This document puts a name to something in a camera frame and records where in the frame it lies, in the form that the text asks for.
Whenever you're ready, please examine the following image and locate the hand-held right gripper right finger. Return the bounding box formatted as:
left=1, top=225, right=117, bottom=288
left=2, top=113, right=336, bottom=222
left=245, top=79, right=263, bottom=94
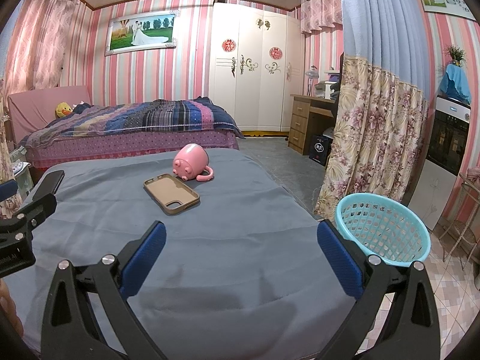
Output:
left=316, top=219, right=441, bottom=360

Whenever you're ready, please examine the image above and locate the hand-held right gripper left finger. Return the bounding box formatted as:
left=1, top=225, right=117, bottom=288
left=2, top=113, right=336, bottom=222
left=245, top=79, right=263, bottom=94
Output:
left=40, top=220, right=167, bottom=360

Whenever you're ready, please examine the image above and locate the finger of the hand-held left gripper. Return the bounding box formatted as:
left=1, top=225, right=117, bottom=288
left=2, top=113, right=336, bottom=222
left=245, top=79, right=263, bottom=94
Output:
left=0, top=180, right=19, bottom=199
left=0, top=193, right=58, bottom=246

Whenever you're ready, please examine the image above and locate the teal plastic basket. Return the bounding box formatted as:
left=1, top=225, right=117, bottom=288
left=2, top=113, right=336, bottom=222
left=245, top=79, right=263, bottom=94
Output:
left=335, top=193, right=431, bottom=268

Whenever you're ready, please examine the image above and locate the person's left hand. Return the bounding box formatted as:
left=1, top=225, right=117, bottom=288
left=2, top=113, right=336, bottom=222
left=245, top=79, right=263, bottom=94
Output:
left=0, top=280, right=24, bottom=342

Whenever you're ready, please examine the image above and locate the pale plastic stool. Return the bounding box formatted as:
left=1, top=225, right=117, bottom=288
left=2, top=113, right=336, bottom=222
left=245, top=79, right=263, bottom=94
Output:
left=7, top=160, right=31, bottom=200

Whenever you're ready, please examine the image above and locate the beige floral curtain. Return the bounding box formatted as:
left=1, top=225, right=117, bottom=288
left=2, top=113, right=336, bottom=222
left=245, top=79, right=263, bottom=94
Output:
left=0, top=112, right=17, bottom=220

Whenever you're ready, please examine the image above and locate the black phone case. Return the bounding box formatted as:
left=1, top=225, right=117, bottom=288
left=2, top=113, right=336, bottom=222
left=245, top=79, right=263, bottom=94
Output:
left=34, top=170, right=65, bottom=200

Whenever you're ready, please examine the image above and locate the beige phone case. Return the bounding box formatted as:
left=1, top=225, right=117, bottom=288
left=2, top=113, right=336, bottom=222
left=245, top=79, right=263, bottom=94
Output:
left=143, top=173, right=200, bottom=216

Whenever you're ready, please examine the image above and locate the pink bed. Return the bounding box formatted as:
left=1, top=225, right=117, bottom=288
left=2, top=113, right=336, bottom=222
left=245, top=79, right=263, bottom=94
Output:
left=7, top=85, right=245, bottom=169

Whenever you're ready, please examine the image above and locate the pink pig cup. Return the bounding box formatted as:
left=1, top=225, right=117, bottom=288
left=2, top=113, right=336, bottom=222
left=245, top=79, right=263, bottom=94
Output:
left=172, top=143, right=215, bottom=183

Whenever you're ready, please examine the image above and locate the black gift bag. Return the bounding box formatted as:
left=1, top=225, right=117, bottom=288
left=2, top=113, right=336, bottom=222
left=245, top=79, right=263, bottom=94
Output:
left=309, top=134, right=334, bottom=166

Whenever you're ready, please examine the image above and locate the patchwork quilt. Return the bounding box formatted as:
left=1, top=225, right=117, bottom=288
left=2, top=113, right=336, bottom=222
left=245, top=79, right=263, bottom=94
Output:
left=20, top=97, right=244, bottom=147

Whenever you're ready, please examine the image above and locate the wooden desk with drawers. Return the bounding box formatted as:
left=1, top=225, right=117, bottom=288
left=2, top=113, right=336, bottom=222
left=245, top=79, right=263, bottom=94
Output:
left=289, top=94, right=338, bottom=155

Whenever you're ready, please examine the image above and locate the blue and floral curtain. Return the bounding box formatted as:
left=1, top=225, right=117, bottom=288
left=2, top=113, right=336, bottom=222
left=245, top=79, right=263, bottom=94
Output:
left=315, top=0, right=436, bottom=221

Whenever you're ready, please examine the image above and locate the pink patterned curtain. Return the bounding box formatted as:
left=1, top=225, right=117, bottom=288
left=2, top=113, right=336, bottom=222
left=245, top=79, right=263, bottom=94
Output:
left=4, top=0, right=92, bottom=91

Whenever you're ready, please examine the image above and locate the white water dispenser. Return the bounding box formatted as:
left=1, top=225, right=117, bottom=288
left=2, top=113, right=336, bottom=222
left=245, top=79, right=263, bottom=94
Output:
left=407, top=95, right=472, bottom=233

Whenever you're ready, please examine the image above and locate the white printer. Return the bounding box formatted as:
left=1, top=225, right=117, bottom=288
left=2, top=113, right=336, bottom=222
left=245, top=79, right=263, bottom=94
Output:
left=314, top=79, right=340, bottom=100

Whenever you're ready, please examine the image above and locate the white wardrobe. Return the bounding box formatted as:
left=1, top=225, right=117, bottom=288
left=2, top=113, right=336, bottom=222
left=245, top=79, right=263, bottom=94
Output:
left=208, top=2, right=305, bottom=133

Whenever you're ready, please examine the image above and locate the silver desk lamp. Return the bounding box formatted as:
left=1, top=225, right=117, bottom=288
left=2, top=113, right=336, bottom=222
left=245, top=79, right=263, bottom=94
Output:
left=304, top=65, right=319, bottom=97

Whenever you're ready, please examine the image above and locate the framed wedding photo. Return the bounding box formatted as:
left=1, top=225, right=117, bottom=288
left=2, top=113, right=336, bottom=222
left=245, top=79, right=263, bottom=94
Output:
left=104, top=9, right=178, bottom=56

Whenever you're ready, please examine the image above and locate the blue cloth cover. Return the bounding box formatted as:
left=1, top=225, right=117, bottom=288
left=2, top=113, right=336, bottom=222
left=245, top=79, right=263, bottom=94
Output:
left=439, top=63, right=472, bottom=106

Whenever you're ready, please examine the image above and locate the potted green plant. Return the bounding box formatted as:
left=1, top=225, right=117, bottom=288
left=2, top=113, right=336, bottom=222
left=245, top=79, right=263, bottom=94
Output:
left=443, top=45, right=467, bottom=67

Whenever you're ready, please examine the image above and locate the pink curtain valance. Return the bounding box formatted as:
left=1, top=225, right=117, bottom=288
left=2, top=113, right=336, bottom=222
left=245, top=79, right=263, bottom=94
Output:
left=300, top=0, right=344, bottom=34

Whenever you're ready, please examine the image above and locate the metal wire stand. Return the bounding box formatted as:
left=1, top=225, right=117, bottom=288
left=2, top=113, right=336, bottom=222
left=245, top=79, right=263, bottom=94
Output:
left=438, top=169, right=480, bottom=271

